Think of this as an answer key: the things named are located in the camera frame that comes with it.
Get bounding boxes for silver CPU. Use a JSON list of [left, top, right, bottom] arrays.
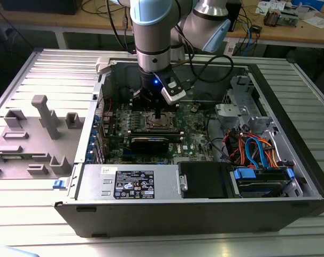
[[152, 115, 170, 126]]

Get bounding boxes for metal socket cover frame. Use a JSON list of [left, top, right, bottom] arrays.
[[146, 111, 176, 130]]

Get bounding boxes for CPU socket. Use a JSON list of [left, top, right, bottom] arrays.
[[143, 110, 179, 131]]

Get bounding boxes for black drive bay cover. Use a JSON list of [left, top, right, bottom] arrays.
[[177, 161, 234, 199]]

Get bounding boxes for black graphics card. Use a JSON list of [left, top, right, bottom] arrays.
[[129, 135, 170, 154]]

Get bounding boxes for green motherboard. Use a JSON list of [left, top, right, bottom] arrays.
[[102, 99, 215, 165]]

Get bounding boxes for silver metal drive cage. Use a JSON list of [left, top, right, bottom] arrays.
[[214, 103, 250, 129]]

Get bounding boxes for silver power supply with label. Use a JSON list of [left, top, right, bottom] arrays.
[[74, 163, 184, 201]]

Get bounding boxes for black open PC case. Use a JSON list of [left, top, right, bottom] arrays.
[[54, 55, 324, 238]]

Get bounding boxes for black upright box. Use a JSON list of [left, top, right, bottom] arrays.
[[227, 0, 243, 33]]

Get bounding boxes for hard disk in blue carrier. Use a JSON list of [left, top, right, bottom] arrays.
[[229, 165, 295, 198]]

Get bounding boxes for grey parts rack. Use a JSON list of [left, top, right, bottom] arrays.
[[0, 94, 87, 180]]

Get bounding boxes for large black box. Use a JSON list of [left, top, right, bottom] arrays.
[[0, 0, 79, 16]]

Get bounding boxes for brown heat sink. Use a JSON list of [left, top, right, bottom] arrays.
[[263, 7, 280, 27]]

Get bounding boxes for white printed card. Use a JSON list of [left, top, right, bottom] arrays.
[[257, 0, 286, 14]]

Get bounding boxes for wooden desk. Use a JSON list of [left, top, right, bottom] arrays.
[[0, 0, 324, 50]]

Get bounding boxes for grey metal device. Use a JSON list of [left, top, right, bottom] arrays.
[[278, 9, 299, 27]]

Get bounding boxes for blue box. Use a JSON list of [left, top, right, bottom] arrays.
[[291, 0, 324, 10]]

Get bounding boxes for white paper sheet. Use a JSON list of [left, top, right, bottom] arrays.
[[302, 16, 324, 29]]

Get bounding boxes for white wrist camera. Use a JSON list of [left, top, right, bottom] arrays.
[[160, 71, 187, 105]]

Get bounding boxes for silver metal bracket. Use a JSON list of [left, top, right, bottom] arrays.
[[179, 173, 189, 192]]

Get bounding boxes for black camera cable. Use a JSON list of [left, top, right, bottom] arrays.
[[186, 54, 234, 88]]

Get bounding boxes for orange power wire bundle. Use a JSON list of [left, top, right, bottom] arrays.
[[223, 130, 283, 169]]

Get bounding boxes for blue flat wire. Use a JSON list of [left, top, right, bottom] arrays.
[[244, 136, 272, 170]]

